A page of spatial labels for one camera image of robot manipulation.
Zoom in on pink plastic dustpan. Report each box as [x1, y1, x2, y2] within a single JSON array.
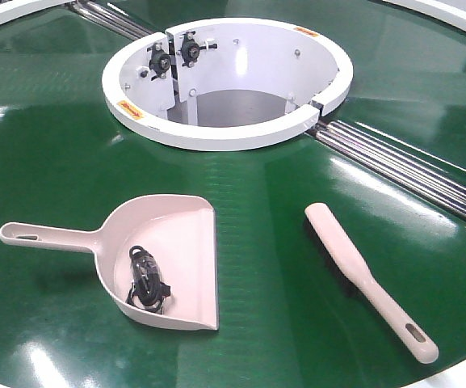
[[0, 194, 219, 331]]

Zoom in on pink hand brush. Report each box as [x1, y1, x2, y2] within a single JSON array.
[[304, 203, 439, 364]]

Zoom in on black cable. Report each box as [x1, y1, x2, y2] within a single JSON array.
[[125, 245, 172, 314]]

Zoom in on black bearing block right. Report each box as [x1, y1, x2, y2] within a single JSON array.
[[179, 32, 218, 68]]

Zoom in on black bearing block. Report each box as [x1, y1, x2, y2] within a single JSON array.
[[179, 32, 218, 68], [148, 42, 171, 81]]

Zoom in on black bearing block left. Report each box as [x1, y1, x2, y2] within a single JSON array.
[[148, 42, 171, 81]]

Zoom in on steel rollers upper left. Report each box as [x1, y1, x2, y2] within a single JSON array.
[[67, 1, 154, 40]]

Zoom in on steel rollers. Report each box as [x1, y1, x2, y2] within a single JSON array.
[[67, 1, 154, 40], [306, 120, 466, 221]]

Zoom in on steel rollers right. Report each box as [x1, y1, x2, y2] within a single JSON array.
[[306, 120, 466, 221]]

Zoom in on white outer rim right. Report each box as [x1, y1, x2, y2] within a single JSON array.
[[387, 0, 466, 32]]

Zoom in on white rim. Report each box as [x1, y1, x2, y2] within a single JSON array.
[[0, 0, 68, 25], [387, 0, 466, 32]]

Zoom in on white outer rim left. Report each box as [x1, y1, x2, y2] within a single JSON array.
[[0, 0, 68, 25]]

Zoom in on white inner ring guard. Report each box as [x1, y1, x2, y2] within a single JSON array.
[[102, 18, 354, 151]]

